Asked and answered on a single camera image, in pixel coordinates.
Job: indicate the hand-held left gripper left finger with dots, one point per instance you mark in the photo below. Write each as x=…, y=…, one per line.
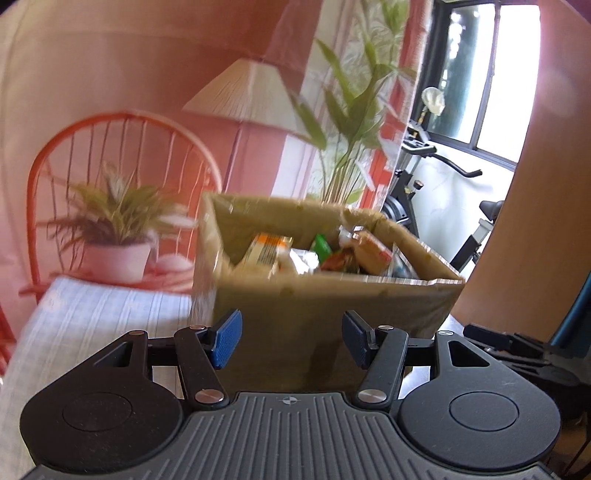
x=226, y=339

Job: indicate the checked tablecloth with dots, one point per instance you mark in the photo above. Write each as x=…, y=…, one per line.
x=92, y=318

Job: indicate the printed backdrop cloth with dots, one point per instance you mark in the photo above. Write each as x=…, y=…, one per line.
x=138, y=92

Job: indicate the window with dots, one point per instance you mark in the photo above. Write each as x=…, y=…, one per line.
x=489, y=83

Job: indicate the black exercise bike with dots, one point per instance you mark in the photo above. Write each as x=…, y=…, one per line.
x=415, y=203

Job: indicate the green snack packet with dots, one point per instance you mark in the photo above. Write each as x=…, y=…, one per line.
x=322, y=245

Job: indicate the beige orange snack packet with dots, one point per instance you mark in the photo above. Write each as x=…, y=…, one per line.
x=265, y=251

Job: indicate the dark orange snack packet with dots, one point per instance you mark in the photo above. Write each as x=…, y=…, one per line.
x=337, y=263

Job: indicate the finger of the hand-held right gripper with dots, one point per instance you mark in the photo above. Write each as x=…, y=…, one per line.
x=498, y=339
x=549, y=371

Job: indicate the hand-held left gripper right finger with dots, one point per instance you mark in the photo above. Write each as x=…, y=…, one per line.
x=358, y=339

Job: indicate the brown wooden panel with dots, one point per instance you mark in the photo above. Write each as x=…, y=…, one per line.
x=535, y=230

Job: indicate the brown cardboard box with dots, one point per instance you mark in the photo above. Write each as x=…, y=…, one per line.
x=295, y=304

